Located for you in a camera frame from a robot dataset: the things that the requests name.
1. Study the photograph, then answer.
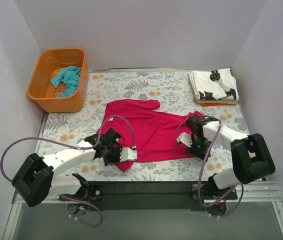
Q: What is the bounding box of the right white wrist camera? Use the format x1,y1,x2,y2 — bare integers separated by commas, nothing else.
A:
176,132,193,148

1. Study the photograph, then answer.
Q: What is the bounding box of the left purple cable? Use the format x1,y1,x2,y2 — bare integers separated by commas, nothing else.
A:
0,114,138,228

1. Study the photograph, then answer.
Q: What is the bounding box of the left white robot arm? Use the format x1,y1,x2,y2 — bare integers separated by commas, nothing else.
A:
12,128,122,207

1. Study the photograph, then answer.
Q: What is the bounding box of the magenta t shirt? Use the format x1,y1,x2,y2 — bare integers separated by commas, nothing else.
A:
103,99,203,163

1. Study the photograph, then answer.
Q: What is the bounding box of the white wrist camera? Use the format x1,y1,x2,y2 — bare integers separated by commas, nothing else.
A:
176,132,193,148
119,146,138,163

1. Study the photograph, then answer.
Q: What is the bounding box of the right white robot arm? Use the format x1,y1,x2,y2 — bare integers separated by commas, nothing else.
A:
178,115,276,199

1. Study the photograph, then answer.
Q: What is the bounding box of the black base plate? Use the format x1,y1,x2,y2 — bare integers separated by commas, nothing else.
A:
58,181,239,212

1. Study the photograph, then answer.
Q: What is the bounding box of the white printed folded t shirt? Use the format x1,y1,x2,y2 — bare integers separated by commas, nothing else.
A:
188,68,239,102

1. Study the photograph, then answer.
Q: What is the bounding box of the orange folded t shirt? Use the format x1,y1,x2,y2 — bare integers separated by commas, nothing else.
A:
200,101,240,107

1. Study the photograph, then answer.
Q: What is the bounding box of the teal t shirt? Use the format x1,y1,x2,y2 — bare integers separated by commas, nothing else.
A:
50,66,82,98

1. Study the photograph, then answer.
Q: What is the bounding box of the orange plastic basket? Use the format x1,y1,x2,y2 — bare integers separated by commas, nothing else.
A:
27,48,89,113

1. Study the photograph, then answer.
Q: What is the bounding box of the aluminium frame rail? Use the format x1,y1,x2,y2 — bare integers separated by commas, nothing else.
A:
4,181,283,240

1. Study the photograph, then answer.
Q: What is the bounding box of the beige folded t shirt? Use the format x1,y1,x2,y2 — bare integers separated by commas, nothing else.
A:
193,97,240,105

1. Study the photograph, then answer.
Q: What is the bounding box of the floral patterned table mat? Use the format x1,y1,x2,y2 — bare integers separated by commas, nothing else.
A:
35,71,248,182

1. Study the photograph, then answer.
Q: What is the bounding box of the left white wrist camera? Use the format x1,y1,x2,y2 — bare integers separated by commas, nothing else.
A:
119,146,138,163

